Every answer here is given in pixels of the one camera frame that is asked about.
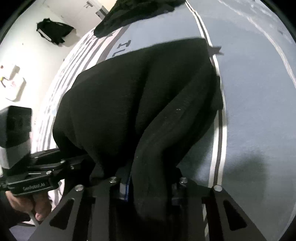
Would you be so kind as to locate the black clothes pile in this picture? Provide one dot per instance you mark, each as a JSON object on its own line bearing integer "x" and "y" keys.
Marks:
{"x": 124, "y": 13}

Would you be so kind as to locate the black jacket hanging on wall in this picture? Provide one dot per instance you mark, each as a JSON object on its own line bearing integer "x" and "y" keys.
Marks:
{"x": 52, "y": 31}

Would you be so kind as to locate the black garment with beige lining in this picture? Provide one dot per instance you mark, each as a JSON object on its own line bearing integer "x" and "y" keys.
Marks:
{"x": 142, "y": 110}

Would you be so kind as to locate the striped star bed sheet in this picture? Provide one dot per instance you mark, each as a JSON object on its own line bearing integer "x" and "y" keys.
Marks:
{"x": 250, "y": 150}

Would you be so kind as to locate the white towel on wall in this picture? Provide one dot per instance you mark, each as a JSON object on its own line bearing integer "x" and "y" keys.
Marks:
{"x": 12, "y": 83}

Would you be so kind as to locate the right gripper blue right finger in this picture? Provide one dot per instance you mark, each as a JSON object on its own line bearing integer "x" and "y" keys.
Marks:
{"x": 202, "y": 213}

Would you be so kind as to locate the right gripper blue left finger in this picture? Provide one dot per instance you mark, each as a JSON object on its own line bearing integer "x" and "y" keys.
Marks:
{"x": 85, "y": 213}

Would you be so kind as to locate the white room door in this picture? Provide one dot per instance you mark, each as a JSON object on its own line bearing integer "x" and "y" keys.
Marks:
{"x": 79, "y": 14}

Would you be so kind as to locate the person left hand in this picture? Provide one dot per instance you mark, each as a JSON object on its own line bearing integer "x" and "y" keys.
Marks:
{"x": 39, "y": 203}

